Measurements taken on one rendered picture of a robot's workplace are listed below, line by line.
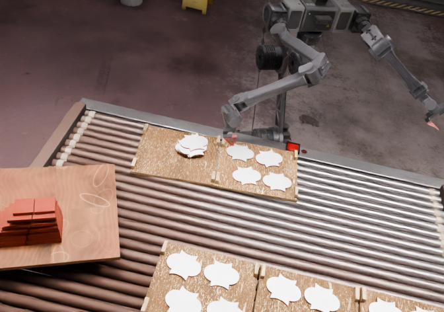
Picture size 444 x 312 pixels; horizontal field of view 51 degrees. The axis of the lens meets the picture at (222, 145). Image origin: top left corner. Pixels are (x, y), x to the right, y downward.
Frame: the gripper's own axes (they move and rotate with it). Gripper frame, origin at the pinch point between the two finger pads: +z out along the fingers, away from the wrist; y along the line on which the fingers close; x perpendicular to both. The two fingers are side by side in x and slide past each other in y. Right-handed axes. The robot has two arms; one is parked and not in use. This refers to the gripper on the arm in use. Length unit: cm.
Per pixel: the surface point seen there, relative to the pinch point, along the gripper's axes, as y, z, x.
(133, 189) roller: 38, -5, -43
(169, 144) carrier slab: 4.9, -2.1, -32.7
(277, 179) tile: 17.6, 13.8, 21.9
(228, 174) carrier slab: 19.4, 7.1, -1.7
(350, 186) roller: 11, 28, 58
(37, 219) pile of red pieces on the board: 82, -39, -57
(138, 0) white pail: -319, 65, -150
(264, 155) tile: 1.2, 12.3, 15.2
